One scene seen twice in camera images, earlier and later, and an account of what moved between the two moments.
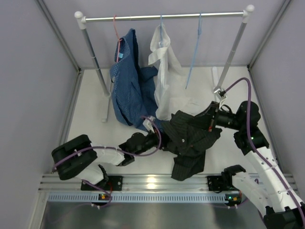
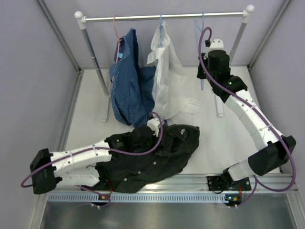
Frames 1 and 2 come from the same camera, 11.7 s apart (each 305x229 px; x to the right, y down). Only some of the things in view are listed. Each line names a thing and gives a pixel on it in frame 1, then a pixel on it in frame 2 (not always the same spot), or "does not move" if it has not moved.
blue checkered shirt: (133, 86) does not move
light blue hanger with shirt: (161, 43) does not move
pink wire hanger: (119, 39) does not move
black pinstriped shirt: (189, 137) → (142, 163)
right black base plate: (215, 183) does not move
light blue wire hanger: (198, 35) → (196, 23)
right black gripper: (207, 116) → (206, 61)
